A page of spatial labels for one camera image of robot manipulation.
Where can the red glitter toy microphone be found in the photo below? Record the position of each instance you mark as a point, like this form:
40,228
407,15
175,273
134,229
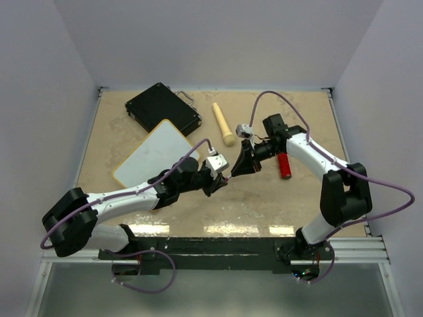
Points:
284,166

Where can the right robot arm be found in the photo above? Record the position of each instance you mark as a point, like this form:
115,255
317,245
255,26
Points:
345,194

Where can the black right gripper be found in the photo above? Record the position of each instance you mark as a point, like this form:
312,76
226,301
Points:
244,164

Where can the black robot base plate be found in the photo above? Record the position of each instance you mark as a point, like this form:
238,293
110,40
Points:
149,255

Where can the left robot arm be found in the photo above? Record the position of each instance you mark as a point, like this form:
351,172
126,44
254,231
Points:
76,221

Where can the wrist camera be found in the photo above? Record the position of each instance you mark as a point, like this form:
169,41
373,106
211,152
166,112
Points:
216,162
245,131

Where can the black hard case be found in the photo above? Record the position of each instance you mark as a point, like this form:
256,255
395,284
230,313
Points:
158,103

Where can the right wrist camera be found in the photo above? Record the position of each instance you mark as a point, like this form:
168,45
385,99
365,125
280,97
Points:
245,131

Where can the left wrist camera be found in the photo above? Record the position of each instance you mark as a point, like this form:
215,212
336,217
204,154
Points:
216,162

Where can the yellow framed whiteboard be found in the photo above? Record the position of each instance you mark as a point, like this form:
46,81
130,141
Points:
159,150

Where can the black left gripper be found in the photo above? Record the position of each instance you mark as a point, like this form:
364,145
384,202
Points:
213,185

